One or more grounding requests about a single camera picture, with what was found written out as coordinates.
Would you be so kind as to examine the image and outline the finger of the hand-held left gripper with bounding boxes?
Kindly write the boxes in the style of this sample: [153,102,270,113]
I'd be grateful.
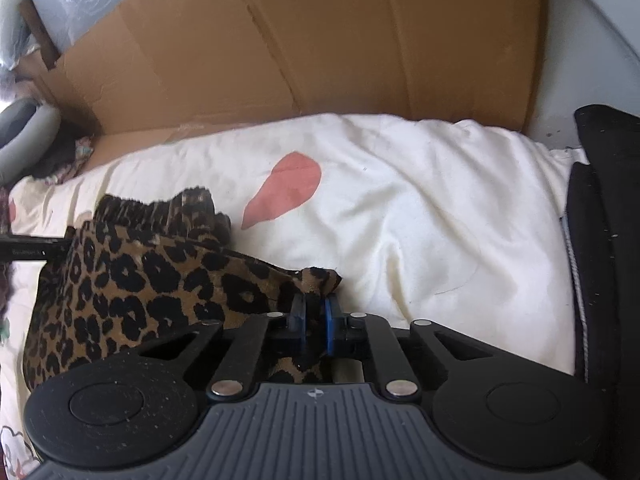
[0,232,72,264]

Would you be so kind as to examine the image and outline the leopard print skirt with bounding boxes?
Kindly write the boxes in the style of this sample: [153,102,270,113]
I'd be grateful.
[22,186,344,396]

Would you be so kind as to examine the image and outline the cream bear print bed sheet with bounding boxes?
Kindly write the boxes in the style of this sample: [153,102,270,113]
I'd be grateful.
[0,112,592,480]

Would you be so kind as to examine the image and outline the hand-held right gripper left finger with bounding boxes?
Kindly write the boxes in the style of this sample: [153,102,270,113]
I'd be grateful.
[137,292,308,402]

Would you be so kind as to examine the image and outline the clear plastic bag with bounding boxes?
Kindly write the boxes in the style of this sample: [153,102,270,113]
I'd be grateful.
[0,0,153,92]

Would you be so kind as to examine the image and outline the dark crumpled clothes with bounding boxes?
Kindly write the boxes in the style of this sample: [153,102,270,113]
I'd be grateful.
[32,134,97,184]

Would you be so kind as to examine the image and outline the flat cardboard sheet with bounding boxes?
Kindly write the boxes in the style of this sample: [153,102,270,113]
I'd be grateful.
[30,0,552,171]

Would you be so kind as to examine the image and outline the stack of black folded clothes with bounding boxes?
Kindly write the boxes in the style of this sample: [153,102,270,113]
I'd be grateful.
[562,104,640,480]

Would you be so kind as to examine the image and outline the grey neck pillow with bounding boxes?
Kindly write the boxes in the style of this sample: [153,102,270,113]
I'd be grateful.
[0,97,62,187]

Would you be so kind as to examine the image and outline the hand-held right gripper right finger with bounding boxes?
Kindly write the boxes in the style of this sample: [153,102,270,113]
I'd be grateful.
[322,295,502,400]

